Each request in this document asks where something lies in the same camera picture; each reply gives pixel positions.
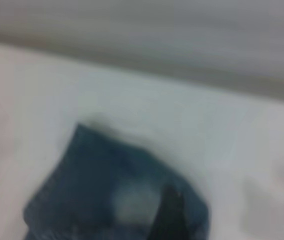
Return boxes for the blue denim shorts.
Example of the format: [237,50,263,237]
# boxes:
[23,122,211,240]

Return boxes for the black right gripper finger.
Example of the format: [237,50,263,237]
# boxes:
[150,185,191,240]

